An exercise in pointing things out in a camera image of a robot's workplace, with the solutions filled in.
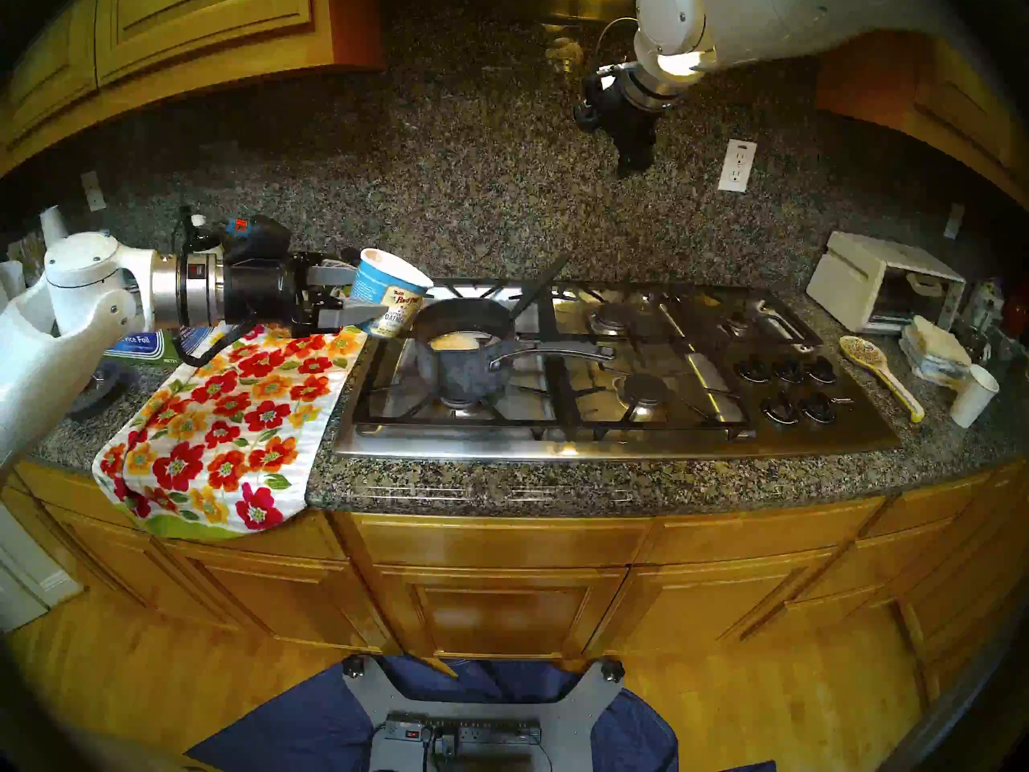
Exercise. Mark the white paper towel roll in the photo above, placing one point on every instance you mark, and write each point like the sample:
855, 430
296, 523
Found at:
10, 284

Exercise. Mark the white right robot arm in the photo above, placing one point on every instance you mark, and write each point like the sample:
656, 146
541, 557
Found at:
764, 14

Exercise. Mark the dark bottle white cap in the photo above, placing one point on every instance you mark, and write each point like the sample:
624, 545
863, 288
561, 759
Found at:
198, 220

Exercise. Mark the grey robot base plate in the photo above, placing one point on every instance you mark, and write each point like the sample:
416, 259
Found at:
579, 714

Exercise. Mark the blue oatmeal paper cup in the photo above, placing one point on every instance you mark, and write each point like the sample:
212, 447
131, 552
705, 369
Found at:
394, 288

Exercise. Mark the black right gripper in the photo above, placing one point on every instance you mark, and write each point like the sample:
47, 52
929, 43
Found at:
631, 112

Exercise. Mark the stainless gas stovetop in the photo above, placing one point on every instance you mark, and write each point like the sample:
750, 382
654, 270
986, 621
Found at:
723, 445

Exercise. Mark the folded dish cloth stack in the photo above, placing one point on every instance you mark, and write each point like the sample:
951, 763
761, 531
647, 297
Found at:
936, 352

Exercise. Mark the plain white paper cup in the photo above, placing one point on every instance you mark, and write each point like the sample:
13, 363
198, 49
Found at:
971, 400

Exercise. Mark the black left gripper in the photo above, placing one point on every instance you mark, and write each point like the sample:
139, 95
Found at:
257, 296

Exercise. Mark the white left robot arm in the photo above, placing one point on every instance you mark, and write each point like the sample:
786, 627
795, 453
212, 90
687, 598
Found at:
48, 352

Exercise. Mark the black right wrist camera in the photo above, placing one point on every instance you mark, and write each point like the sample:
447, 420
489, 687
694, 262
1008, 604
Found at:
591, 105

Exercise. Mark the stack of white cups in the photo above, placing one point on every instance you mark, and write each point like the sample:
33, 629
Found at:
52, 225

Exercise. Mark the dark speckled saucepan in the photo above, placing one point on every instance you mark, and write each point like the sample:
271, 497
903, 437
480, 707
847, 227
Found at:
462, 372

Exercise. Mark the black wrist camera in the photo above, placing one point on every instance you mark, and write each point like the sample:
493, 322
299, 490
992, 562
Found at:
257, 236
591, 105

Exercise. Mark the blue foil sheet box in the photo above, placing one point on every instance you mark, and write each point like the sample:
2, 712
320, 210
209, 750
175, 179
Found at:
137, 346

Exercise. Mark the patterned ceramic spoon rest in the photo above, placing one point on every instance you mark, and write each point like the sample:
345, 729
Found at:
864, 352

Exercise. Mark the black cooking spoon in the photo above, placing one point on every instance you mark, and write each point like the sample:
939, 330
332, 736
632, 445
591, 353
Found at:
543, 286

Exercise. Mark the dark blue cloth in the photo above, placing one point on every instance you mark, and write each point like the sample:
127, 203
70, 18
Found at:
305, 722

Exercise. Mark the white wall outlet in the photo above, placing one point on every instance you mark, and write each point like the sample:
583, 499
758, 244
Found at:
737, 166

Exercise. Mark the black stove knob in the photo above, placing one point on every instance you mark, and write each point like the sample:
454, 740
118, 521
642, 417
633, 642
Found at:
788, 370
780, 410
821, 368
752, 368
818, 408

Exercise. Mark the white toaster oven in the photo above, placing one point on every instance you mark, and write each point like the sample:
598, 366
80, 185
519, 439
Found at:
844, 284

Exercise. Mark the slim black bottle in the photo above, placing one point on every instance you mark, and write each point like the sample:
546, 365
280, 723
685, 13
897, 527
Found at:
186, 215

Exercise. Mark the black round lid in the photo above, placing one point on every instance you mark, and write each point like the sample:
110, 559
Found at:
100, 386

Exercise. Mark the wooden wall cabinet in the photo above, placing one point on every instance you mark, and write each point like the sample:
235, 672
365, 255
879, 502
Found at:
201, 22
965, 103

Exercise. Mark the wooden base cabinets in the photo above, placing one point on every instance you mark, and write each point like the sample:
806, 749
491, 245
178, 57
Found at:
498, 609

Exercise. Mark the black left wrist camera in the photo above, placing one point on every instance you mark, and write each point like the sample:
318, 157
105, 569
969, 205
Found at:
257, 236

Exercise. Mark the white wall switch plate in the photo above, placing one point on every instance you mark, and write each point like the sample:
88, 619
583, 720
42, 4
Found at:
93, 191
953, 221

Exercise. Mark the floral kitchen towel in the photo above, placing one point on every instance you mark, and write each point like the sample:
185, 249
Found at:
241, 441

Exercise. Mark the bundle of wooden utensils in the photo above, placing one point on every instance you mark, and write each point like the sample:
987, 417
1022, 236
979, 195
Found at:
30, 249

